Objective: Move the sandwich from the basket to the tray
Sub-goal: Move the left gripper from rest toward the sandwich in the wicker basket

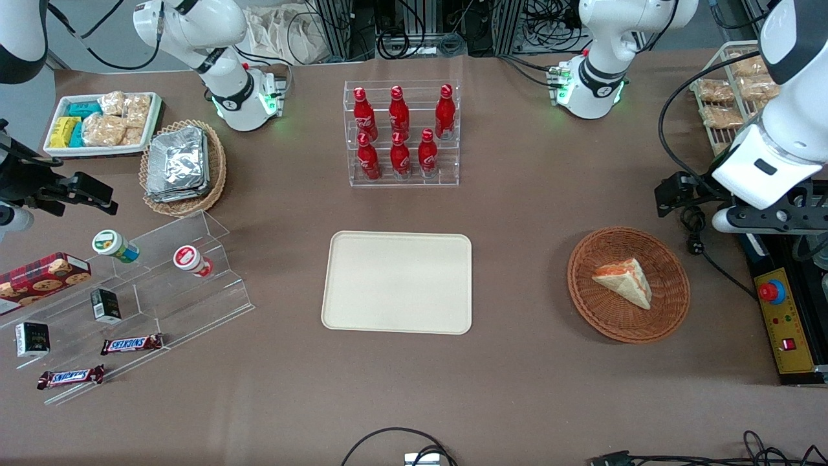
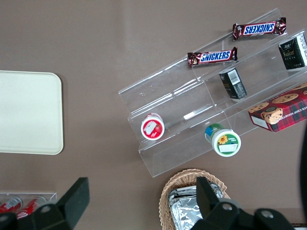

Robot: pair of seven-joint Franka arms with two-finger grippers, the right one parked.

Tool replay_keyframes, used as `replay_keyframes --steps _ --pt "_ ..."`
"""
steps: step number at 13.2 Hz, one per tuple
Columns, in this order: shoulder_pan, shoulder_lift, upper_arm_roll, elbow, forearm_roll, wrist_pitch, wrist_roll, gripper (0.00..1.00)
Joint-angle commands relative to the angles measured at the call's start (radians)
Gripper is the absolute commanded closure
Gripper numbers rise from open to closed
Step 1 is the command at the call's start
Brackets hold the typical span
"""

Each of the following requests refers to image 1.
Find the clear acrylic bottle rack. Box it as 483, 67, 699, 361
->
343, 80, 461, 188

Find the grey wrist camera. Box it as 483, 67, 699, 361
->
712, 208, 778, 235
0, 203, 35, 244

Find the yellow emergency stop box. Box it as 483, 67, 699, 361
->
743, 233, 828, 388

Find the wrapped bread packet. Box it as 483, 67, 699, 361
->
700, 104, 746, 129
737, 76, 781, 105
695, 78, 736, 105
730, 54, 768, 79

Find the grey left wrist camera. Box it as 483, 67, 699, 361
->
712, 208, 778, 235

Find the white cloth bag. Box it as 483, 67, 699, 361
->
245, 5, 312, 65

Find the green lid yogurt cup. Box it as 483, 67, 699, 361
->
91, 229, 141, 265

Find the black arm cable with plug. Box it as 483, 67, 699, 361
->
657, 50, 765, 300

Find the small black box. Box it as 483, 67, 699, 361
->
14, 321, 52, 359
89, 287, 123, 325

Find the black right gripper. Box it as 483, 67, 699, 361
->
0, 120, 120, 217

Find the black looped cable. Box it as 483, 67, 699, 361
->
340, 427, 459, 466

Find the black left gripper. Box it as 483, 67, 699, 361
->
654, 172, 828, 232

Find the red tartan cookie box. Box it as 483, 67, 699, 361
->
0, 252, 93, 316

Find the black tangled cable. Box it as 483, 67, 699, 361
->
590, 430, 828, 466

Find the brown round wicker basket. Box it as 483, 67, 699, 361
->
567, 226, 692, 344

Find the triangular wrapped sandwich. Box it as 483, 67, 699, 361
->
591, 258, 653, 311

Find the light wicker basket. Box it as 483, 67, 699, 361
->
139, 119, 228, 217

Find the beige plastic tray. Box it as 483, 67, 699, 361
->
321, 230, 474, 336

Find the clear acrylic stepped shelf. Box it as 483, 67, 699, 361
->
0, 210, 256, 407

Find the brown Snickers bar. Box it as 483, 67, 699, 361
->
36, 364, 106, 391
100, 333, 164, 357

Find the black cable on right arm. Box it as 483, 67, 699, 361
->
48, 0, 164, 72

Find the yellow snack packet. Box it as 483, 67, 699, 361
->
49, 116, 82, 149

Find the red lid yogurt cup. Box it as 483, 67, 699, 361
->
172, 244, 215, 280

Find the white wire basket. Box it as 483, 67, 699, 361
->
688, 40, 780, 157

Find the white rectangular snack tray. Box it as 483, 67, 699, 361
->
43, 91, 163, 159

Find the red cola bottle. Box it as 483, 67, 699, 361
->
417, 128, 439, 179
435, 84, 457, 141
356, 133, 382, 181
353, 86, 378, 142
389, 85, 411, 139
389, 131, 412, 180

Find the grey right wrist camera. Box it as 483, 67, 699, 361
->
0, 203, 35, 244

